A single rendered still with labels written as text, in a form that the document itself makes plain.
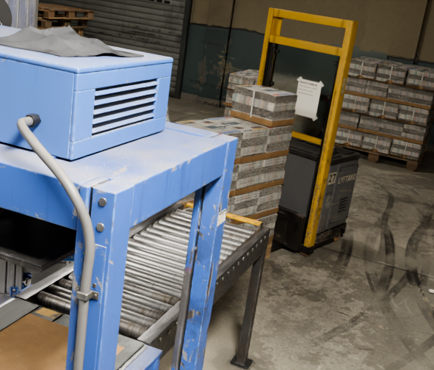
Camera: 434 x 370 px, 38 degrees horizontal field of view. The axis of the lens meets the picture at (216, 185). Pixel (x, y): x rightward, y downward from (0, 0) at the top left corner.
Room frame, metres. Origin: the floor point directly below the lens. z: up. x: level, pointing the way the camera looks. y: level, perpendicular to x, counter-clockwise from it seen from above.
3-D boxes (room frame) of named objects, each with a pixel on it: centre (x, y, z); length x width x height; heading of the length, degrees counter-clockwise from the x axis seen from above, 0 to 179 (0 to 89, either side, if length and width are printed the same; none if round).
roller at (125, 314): (2.08, 0.35, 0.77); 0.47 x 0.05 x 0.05; 70
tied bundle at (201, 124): (4.16, 0.11, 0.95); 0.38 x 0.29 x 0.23; 53
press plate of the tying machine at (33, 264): (1.62, 0.52, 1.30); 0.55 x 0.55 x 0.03; 70
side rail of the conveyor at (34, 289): (2.66, 0.41, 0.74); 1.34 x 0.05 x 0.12; 160
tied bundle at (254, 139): (4.40, -0.07, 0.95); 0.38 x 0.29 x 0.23; 52
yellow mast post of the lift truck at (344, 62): (4.77, -0.78, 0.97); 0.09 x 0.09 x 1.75; 52
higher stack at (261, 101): (4.63, -0.26, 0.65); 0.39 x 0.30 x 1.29; 52
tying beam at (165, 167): (1.62, 0.52, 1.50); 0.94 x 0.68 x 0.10; 70
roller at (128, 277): (2.33, 0.26, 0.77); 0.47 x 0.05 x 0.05; 70
